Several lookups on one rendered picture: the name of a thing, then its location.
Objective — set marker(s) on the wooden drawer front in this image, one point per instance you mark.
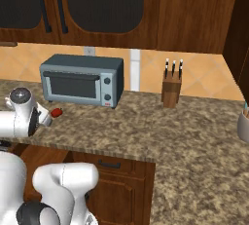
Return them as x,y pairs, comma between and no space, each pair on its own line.
136,168

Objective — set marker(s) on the utensils in pot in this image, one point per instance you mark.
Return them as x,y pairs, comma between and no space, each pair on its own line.
246,110

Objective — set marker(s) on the grey utensil pot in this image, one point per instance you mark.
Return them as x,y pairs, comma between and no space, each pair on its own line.
243,128

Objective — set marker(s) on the grey toaster oven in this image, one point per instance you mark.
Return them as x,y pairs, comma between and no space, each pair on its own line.
79,81

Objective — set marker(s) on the small red pepper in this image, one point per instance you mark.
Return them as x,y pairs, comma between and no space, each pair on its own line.
56,112

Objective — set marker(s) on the glass fronted wooden cupboard door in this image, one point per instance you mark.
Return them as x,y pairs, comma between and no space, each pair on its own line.
19,8
107,8

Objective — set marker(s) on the white wall strip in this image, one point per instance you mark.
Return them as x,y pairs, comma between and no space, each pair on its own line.
135,69

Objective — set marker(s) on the wooden base cupboard door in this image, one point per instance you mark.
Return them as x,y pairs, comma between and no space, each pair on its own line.
120,199

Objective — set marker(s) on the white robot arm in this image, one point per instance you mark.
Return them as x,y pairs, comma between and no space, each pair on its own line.
16,118

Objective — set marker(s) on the plain wooden cupboard door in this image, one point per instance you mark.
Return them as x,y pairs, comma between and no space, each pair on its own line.
194,11

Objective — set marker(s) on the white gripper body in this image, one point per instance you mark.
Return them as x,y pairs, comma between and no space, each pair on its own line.
44,116

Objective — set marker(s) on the tall wooden cupboard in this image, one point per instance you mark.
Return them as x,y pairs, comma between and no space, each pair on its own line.
238,40

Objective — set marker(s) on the wooden knife block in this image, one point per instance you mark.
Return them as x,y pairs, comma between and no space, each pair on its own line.
171,90

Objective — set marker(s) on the white wall socket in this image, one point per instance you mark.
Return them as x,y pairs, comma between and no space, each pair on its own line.
89,50

